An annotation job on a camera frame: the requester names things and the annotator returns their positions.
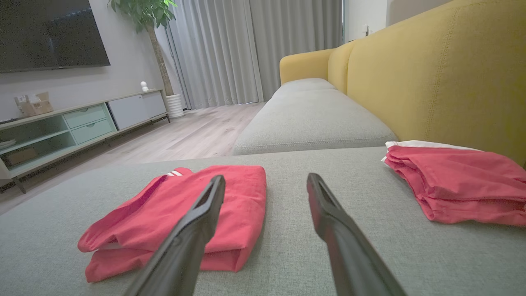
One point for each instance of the red white striped jersey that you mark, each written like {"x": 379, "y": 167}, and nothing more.
{"x": 242, "y": 197}

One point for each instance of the small white figurine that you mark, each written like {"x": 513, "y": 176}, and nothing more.
{"x": 144, "y": 86}

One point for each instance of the green indoor tree plant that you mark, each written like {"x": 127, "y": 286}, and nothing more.
{"x": 144, "y": 14}

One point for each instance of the black flat television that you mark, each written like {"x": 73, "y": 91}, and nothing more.
{"x": 49, "y": 33}

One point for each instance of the cardboard house shaped box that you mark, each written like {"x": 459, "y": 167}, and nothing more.
{"x": 36, "y": 105}

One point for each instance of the green wooden tv cabinet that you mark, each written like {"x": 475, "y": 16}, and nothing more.
{"x": 88, "y": 123}

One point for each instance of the grey pleated curtain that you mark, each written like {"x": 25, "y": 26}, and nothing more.
{"x": 246, "y": 49}

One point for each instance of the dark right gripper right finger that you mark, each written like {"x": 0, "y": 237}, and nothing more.
{"x": 345, "y": 246}

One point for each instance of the stack of white plates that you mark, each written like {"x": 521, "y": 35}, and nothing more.
{"x": 6, "y": 144}

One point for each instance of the yellow sofa backrest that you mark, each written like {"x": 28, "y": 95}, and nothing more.
{"x": 444, "y": 74}

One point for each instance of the red garment with white band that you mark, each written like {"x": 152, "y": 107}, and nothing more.
{"x": 464, "y": 185}

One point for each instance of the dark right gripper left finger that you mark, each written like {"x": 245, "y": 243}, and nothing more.
{"x": 181, "y": 246}

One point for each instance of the yellow sofa armrest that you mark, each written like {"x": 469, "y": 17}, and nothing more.
{"x": 304, "y": 65}

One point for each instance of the small grey sofa seat cushion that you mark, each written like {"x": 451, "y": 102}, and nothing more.
{"x": 306, "y": 84}

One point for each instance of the white wall switch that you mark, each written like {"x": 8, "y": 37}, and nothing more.
{"x": 365, "y": 30}

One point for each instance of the white ribbed plant pot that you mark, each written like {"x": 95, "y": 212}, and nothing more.
{"x": 175, "y": 106}

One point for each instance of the brown box in shelf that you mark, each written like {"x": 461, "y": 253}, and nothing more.
{"x": 20, "y": 156}

